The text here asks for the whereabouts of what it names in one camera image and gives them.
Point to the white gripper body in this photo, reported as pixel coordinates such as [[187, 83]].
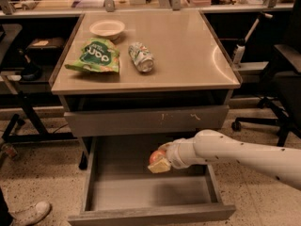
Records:
[[174, 154]]

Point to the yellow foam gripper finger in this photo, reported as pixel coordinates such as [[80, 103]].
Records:
[[165, 146], [159, 165]]

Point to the red apple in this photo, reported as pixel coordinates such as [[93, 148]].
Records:
[[156, 156]]

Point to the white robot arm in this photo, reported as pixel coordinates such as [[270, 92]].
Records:
[[208, 146]]

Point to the open grey middle drawer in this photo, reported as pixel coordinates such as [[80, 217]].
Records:
[[121, 191]]

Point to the grey drawer cabinet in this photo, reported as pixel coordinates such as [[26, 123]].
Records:
[[136, 72]]

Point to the closed grey top drawer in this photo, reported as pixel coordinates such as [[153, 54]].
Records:
[[146, 121]]

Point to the crushed green soda can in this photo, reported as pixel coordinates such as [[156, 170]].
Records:
[[141, 57]]

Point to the green chip bag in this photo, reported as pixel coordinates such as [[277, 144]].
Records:
[[98, 56]]

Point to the black office chair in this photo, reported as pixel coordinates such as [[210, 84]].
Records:
[[281, 83]]

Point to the white paper bowl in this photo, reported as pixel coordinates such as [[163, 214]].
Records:
[[107, 29]]

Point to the white sneaker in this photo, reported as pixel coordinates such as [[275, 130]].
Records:
[[31, 215]]

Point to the black box under desk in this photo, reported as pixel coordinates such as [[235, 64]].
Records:
[[46, 48]]

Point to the black desk frame left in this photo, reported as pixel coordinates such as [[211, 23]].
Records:
[[9, 33]]

